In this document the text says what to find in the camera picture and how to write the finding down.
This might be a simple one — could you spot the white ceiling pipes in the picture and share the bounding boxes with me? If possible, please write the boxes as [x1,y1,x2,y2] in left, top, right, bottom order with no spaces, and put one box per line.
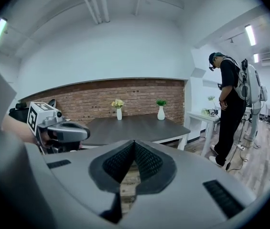
[78,0,111,24]

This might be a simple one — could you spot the person's left forearm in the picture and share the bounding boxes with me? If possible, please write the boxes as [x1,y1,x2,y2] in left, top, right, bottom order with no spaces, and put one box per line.
[1,115,39,145]

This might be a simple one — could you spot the white backpack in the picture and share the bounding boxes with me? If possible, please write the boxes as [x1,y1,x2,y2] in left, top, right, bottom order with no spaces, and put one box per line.
[234,58,268,105]

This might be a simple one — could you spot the white table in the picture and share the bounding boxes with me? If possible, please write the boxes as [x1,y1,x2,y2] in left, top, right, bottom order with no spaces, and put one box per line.
[186,108,222,156]

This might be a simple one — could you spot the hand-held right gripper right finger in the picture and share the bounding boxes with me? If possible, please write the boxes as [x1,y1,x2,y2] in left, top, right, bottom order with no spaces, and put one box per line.
[134,139,177,196]

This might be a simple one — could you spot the white stand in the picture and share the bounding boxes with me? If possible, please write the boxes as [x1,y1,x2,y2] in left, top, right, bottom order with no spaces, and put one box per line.
[244,101,262,142]

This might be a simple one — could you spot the white flowers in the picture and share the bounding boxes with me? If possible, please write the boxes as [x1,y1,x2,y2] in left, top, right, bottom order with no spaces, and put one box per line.
[207,95,216,109]

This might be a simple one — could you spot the black floor cable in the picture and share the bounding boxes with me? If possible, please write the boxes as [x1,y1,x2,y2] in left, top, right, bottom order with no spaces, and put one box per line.
[225,118,262,173]

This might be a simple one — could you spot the black office chair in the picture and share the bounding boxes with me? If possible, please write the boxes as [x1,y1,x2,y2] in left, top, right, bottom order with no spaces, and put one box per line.
[8,102,29,123]

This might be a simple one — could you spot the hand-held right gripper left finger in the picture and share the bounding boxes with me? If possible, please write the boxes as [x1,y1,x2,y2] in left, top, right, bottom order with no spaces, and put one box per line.
[89,139,136,224]

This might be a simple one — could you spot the dark wooden table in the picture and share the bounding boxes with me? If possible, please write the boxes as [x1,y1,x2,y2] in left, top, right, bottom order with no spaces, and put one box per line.
[81,114,192,150]

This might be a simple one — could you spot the yellow flowers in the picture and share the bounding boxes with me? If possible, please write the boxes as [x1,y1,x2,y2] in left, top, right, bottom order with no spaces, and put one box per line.
[111,99,126,110]

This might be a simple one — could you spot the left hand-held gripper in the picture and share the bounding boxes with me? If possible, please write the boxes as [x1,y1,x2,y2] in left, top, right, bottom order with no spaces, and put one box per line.
[26,101,91,156]

